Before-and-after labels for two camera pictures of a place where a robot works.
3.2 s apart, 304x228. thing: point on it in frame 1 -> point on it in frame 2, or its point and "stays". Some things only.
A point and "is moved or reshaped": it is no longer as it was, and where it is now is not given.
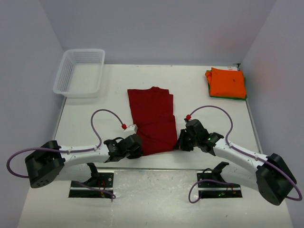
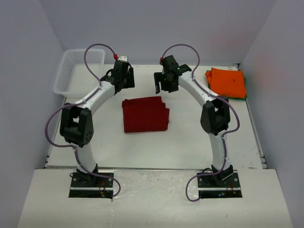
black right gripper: (180, 144) -> (159, 78)
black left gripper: (137, 153) -> (130, 83)
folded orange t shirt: (226, 83) stays
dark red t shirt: (152, 110) is moved or reshaped
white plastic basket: (80, 73) stays
